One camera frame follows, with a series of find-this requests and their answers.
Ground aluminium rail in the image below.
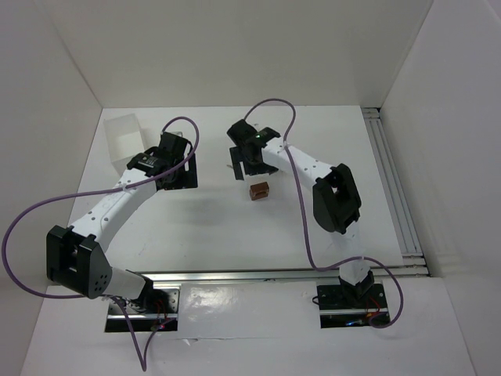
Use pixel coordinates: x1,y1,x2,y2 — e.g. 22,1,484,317
361,107,424,258
142,264,430,284

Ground white front cover board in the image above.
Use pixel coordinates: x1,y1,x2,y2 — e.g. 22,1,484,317
178,281,320,339

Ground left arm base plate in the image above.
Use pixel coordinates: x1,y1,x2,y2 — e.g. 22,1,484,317
119,287,179,317

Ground right side aluminium rail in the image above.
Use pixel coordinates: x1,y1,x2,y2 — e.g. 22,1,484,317
361,107,424,258

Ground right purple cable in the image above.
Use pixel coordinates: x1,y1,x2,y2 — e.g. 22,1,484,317
243,97,405,328

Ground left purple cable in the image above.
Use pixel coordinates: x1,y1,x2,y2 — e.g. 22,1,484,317
1,116,201,371

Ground purple cable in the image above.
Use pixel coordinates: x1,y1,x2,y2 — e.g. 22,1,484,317
1,116,201,371
243,97,405,328

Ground U-shaped brown wood block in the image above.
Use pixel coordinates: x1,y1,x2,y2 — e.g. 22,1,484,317
249,182,269,197

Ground front aluminium rail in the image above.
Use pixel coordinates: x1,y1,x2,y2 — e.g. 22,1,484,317
142,264,430,284

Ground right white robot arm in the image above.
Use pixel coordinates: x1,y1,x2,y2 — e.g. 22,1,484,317
227,119,374,303

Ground white perforated plastic box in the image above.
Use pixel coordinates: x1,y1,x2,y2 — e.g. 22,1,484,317
103,114,146,175

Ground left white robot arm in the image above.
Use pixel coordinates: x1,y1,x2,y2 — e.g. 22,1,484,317
46,132,198,313

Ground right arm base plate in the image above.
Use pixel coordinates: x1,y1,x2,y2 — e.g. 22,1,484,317
316,284,387,311

